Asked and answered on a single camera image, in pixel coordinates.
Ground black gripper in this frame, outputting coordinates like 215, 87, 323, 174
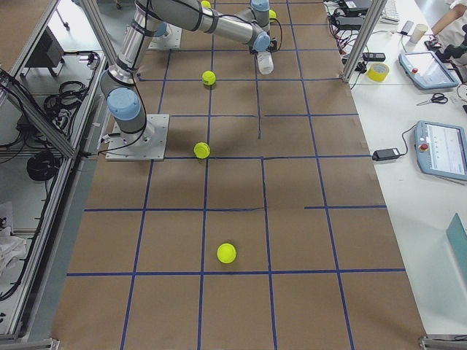
266, 37, 278, 52

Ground white blue tennis ball can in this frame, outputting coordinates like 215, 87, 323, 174
256, 51, 274, 75

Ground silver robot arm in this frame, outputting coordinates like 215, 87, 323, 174
100, 1, 275, 148

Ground tennis ball with Wilson print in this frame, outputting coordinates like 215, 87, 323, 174
201, 70, 217, 86

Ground tennis ball centre of table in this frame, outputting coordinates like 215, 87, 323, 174
193, 142, 211, 159

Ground tennis ball Roland Garros print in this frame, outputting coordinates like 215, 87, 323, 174
217, 242, 237, 264

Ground yellow tape roll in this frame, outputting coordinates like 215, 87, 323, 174
368, 62, 390, 82

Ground paper cup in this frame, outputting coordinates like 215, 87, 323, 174
409, 23, 428, 44

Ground far teach pendant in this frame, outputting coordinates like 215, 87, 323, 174
398, 51, 458, 90

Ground teach pendant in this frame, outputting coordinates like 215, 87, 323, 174
414, 120, 466, 181
398, 51, 458, 90

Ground black power adapter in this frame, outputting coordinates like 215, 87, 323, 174
371, 147, 401, 161

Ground black scissors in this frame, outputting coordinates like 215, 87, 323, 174
417, 93, 448, 106

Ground near teach pendant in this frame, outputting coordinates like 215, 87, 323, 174
414, 120, 466, 181

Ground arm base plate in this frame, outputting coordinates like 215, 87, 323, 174
149, 23, 182, 50
105, 114, 169, 161

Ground aluminium frame post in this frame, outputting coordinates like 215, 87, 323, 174
341, 0, 387, 82

